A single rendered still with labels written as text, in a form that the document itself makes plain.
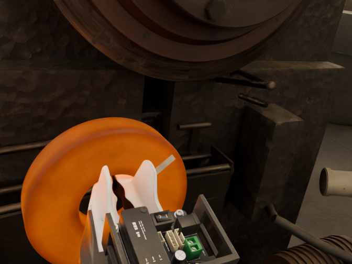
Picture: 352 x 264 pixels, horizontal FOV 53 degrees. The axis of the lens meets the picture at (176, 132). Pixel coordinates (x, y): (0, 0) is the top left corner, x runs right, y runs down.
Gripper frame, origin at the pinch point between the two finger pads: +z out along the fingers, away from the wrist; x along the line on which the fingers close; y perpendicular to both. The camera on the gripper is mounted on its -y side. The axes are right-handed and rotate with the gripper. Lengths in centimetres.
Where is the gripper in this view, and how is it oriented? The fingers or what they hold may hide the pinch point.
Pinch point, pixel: (111, 180)
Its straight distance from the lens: 34.4
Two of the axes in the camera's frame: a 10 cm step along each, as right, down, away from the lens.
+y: 2.2, -7.6, -6.1
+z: -3.9, -6.4, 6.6
